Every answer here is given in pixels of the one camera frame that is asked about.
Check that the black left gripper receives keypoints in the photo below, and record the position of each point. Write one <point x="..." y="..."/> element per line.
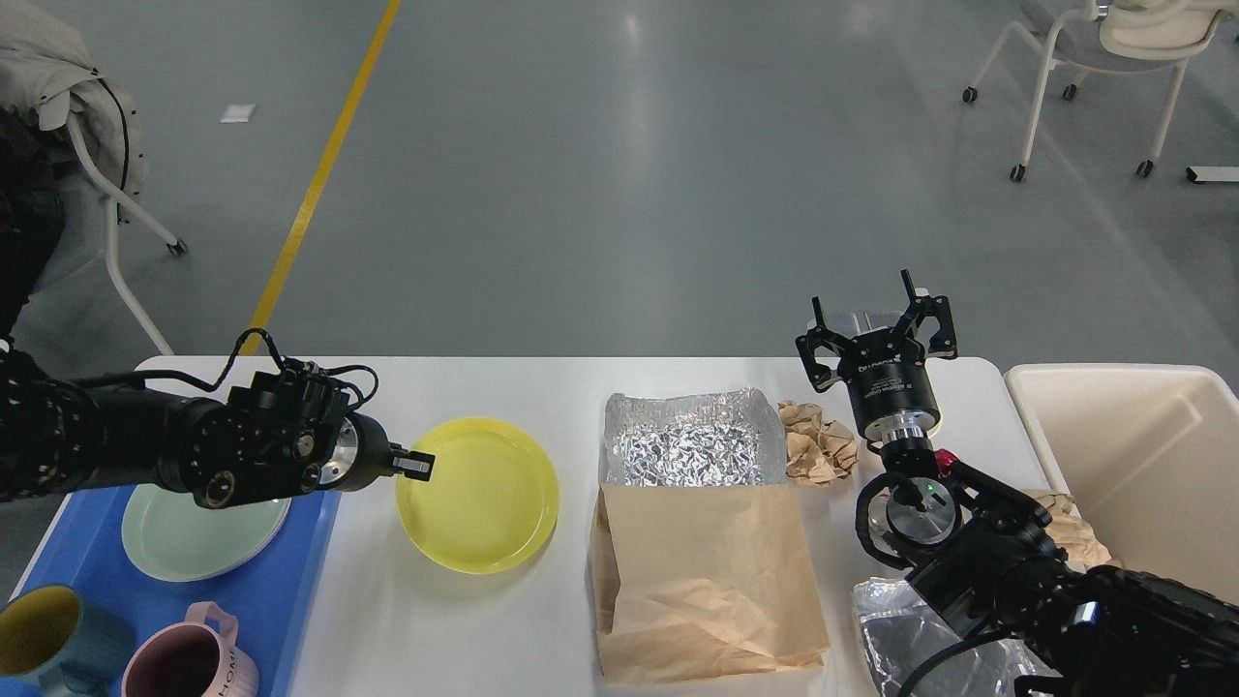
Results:
<point x="363" y="455"/>

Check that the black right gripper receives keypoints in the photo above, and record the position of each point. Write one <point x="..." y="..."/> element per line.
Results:
<point x="889" y="385"/>

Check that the yellow plastic plate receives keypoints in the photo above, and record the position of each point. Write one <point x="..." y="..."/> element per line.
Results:
<point x="492" y="501"/>

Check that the pink mug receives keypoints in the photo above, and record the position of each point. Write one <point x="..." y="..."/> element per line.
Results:
<point x="198" y="656"/>

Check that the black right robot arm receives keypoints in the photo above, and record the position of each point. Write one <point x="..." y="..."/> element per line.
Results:
<point x="977" y="551"/>

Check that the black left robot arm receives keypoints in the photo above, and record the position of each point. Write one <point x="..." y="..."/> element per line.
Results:
<point x="290" y="433"/>

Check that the crumpled brown paper ball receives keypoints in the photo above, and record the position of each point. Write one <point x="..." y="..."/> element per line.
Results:
<point x="820" y="451"/>

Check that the silver foil tray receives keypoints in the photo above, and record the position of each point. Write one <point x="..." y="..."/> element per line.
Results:
<point x="718" y="439"/>

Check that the blue plastic tray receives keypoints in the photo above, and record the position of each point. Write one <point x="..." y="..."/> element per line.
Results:
<point x="271" y="595"/>

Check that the pale green plate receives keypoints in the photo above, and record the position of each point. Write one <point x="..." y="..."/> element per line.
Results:
<point x="170" y="538"/>

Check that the crumpled brown paper wad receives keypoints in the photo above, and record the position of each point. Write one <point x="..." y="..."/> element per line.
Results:
<point x="1071" y="533"/>

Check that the crumpled foil sheet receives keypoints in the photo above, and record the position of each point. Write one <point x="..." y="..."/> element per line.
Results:
<point x="898" y="631"/>

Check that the beige plastic bin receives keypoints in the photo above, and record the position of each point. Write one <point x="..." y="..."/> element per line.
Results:
<point x="1149" y="452"/>

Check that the brown paper bag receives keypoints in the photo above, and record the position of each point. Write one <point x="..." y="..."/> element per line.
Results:
<point x="700" y="583"/>

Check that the white floor bar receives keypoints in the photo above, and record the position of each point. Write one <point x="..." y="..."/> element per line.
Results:
<point x="1212" y="174"/>

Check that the white rolling chair right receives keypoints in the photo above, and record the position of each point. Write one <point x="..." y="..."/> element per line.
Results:
<point x="1108" y="37"/>

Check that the white chair left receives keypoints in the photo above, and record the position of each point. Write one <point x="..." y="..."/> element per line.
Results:
<point x="119" y="207"/>

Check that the blue yellow mug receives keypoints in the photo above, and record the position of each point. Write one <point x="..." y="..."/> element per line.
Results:
<point x="62" y="643"/>

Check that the person in black clothes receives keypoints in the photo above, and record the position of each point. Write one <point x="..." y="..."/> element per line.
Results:
<point x="32" y="217"/>

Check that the white jacket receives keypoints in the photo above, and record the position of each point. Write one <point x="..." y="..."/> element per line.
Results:
<point x="48" y="75"/>

